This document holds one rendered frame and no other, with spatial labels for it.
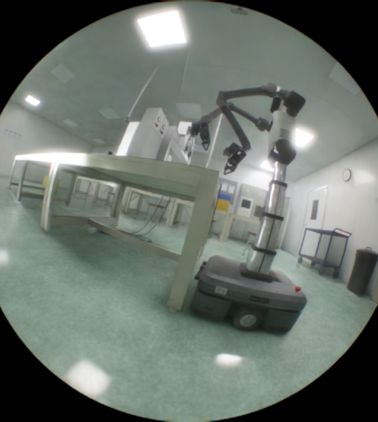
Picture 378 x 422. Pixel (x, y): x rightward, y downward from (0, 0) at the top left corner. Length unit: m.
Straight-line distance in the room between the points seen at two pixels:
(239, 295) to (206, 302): 0.16
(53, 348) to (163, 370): 0.38
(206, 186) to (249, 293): 0.54
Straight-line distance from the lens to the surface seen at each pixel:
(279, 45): 2.42
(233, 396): 0.64
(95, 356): 0.62
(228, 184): 5.58
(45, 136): 7.99
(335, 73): 2.71
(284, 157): 0.96
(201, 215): 0.65
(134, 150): 1.04
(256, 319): 0.84
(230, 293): 0.74
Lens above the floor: 0.54
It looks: level
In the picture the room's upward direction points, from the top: 15 degrees clockwise
